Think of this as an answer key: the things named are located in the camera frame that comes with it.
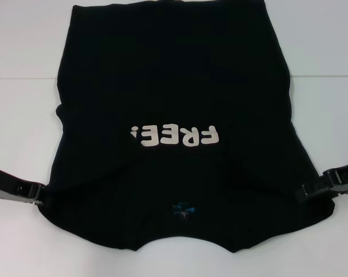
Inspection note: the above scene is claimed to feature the black shirt with FREE print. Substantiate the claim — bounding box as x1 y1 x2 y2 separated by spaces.
38 0 336 254

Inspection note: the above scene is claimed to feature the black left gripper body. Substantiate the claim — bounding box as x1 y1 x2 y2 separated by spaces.
0 164 33 202

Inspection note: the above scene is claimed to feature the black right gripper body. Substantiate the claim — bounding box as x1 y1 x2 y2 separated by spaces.
322 158 348 200

